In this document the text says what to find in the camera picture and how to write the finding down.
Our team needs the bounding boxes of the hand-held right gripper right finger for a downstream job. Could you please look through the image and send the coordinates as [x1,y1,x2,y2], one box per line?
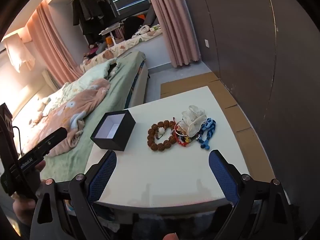
[208,149,300,240]

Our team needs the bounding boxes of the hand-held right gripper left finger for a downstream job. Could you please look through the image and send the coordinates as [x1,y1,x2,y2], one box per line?
[30,150,118,240]

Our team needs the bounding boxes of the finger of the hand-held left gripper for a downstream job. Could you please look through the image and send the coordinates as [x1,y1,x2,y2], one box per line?
[37,127,68,156]

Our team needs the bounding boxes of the black jewelry box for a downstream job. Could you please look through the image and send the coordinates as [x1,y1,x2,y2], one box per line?
[90,110,136,152]

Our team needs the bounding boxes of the blue braided bracelet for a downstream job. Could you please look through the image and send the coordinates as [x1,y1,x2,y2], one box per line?
[196,118,217,150]

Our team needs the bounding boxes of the red bead bracelet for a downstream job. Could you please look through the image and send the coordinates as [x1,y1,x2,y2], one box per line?
[174,122,190,147]

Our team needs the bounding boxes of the white organza pouch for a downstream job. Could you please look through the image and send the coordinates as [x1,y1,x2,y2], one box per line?
[181,105,207,138]

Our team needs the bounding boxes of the brown wooden bead bracelet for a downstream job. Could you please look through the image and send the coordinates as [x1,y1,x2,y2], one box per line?
[147,120,178,152]

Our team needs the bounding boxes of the person's left hand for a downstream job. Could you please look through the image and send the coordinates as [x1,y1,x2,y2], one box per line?
[12,159,47,228]

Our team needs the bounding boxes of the pink printed blanket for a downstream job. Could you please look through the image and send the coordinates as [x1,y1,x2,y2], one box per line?
[25,79,112,157]

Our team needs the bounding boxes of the light green quilt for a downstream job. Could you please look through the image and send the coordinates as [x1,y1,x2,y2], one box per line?
[37,59,118,110]

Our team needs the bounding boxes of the bed with green sheet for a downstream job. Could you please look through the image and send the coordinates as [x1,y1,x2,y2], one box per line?
[15,51,150,183]

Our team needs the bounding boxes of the flat brown cardboard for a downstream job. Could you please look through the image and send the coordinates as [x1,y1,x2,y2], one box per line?
[160,72,275,180]

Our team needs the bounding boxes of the white hanging cloth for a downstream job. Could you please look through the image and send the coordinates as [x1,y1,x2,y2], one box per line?
[4,32,35,73]

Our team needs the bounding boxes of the pink curtain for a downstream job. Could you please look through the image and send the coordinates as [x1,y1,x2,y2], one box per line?
[142,0,202,68]
[26,1,83,85]

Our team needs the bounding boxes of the grey roll pillow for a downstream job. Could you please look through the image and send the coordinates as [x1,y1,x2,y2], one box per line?
[96,42,108,55]

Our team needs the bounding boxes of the cream printed bedding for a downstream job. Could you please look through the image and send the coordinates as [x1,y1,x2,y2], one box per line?
[80,34,163,72]

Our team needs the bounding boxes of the white folding table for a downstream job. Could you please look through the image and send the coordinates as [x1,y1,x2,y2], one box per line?
[100,22,124,44]

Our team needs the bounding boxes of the dark hanging clothes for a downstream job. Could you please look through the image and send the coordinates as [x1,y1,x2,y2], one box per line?
[72,0,104,43]

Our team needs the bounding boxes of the dark brown wardrobe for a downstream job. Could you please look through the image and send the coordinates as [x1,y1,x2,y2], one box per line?
[181,0,320,230]

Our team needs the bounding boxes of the white plush toy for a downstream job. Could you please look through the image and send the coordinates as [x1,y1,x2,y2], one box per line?
[132,25,151,37]

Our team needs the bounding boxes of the black bag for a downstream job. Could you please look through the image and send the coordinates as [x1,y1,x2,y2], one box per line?
[124,16,150,39]

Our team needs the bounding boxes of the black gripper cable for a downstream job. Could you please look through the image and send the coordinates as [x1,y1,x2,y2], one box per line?
[12,126,24,155]

